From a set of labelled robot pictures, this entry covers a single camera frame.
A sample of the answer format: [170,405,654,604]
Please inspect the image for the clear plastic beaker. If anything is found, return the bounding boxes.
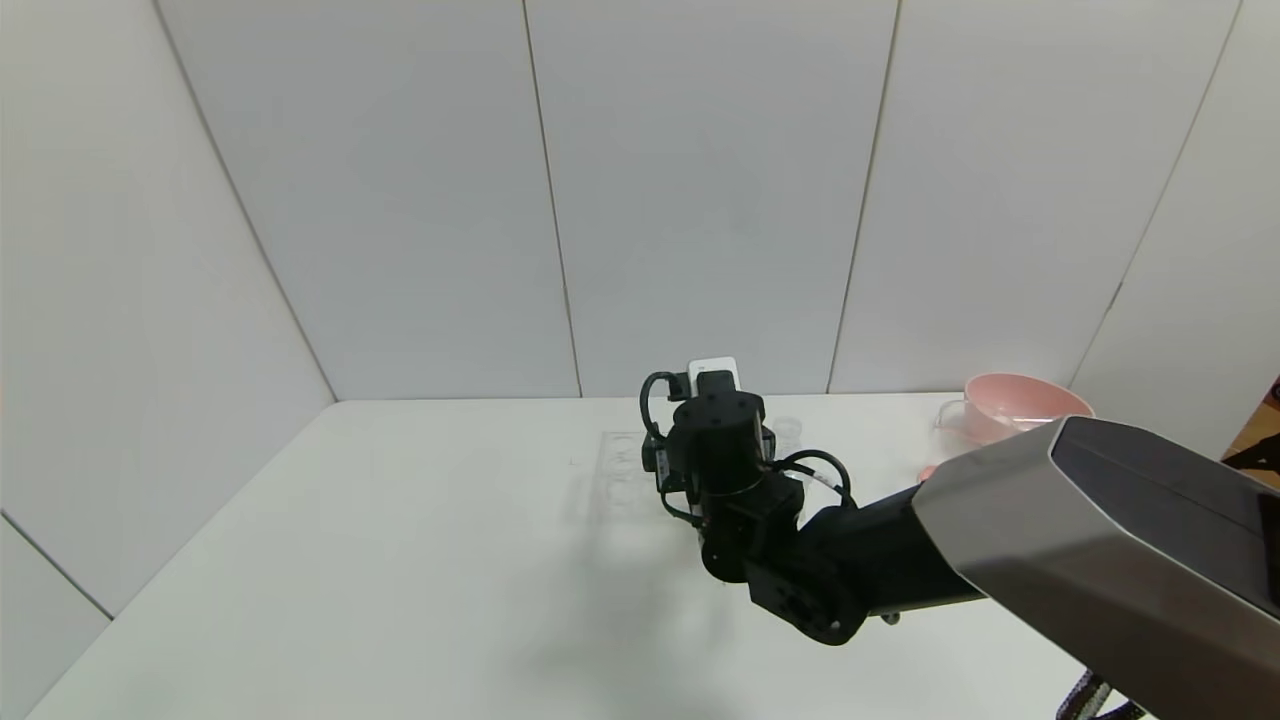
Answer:
[918,400,1006,486]

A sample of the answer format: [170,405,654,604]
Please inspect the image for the black camera cable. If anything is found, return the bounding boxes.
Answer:
[640,372,701,526]

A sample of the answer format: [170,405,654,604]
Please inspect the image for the black stand leg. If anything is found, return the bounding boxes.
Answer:
[1222,432,1280,481]

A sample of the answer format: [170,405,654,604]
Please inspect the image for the braided black white cable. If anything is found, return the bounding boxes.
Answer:
[1056,672,1141,720]

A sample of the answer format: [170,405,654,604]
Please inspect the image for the clear acrylic test tube rack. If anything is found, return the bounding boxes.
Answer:
[590,428,811,521]

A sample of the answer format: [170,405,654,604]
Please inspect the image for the pink bowl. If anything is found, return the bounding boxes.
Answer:
[964,374,1094,447]

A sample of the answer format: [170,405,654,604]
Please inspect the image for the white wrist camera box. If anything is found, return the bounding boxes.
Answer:
[686,356,743,397]

